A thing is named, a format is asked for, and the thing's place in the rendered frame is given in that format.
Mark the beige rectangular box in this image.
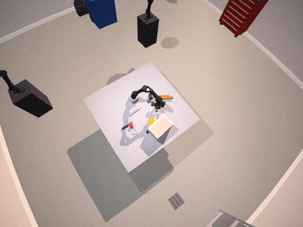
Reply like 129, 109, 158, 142
146, 115, 173, 140

